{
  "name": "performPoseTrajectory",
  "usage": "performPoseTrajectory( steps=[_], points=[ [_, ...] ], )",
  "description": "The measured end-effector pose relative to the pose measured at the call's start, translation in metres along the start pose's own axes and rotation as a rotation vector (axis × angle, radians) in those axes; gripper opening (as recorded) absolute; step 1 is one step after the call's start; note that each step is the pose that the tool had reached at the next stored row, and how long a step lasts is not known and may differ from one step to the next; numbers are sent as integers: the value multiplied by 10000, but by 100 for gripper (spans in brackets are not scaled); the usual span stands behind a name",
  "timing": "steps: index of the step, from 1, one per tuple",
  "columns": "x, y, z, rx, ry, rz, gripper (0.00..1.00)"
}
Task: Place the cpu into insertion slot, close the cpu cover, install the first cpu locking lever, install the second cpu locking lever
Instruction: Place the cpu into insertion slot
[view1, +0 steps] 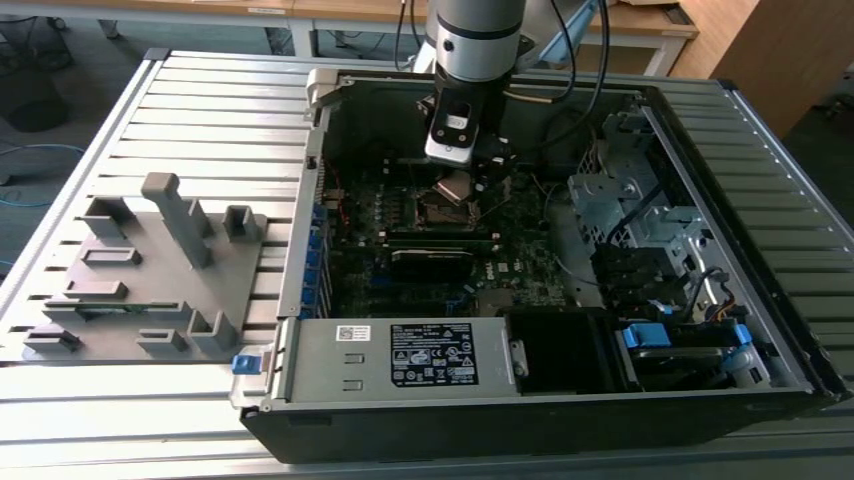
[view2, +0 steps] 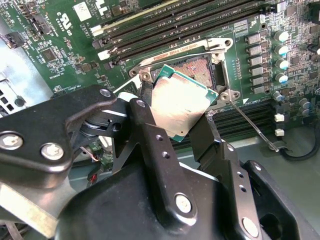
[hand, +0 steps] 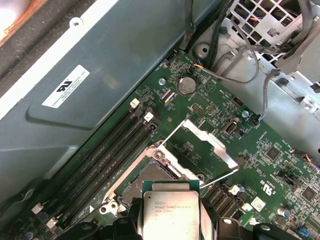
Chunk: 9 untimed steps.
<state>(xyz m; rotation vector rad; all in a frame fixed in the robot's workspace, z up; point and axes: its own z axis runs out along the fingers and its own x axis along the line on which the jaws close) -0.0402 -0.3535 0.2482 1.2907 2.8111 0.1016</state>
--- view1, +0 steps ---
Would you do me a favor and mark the wooden top white desk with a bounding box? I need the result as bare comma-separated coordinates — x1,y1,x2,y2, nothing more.
0,0,700,77

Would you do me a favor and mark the dark hard disk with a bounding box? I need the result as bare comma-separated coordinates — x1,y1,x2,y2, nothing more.
629,347,727,392

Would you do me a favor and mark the grey case release latch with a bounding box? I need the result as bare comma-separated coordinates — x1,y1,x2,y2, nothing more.
302,68,354,109

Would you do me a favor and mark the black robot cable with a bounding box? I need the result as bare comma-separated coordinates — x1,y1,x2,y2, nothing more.
504,0,579,105
516,0,612,151

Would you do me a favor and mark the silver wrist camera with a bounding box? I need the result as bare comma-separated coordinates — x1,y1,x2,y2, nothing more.
422,99,484,169

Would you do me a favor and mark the silver chipset heat sink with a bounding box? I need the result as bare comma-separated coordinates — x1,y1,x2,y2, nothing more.
477,288,514,314

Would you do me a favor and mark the grey parts rack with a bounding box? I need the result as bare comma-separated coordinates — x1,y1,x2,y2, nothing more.
22,172,272,362

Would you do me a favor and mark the black PC case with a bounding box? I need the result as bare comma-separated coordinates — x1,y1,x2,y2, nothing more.
237,67,852,466

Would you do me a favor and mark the green RAM stick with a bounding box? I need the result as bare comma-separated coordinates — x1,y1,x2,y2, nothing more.
73,301,181,317

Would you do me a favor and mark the silver metal drive cage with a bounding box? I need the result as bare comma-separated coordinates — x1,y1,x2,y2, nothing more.
565,110,719,266

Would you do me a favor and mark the CPU socket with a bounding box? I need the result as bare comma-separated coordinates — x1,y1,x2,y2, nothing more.
413,192,480,232

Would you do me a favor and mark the blue disk carrier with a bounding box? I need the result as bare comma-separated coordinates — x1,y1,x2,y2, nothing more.
619,322,671,349

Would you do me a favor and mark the black graphics card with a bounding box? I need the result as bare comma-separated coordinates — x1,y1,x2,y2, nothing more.
389,248,477,294

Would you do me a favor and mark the black wire basket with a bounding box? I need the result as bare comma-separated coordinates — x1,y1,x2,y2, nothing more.
0,14,74,76

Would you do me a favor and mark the grey power supply unit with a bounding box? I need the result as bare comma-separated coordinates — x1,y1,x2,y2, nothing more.
265,315,529,402

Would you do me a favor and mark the black round bin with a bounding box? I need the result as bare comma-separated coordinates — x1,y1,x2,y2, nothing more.
3,82,71,134

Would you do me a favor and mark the green Dell motherboard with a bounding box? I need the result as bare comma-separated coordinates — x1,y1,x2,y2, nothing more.
318,158,583,319

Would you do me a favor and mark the wooden cabinet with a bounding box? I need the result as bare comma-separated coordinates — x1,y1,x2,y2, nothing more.
669,0,854,140

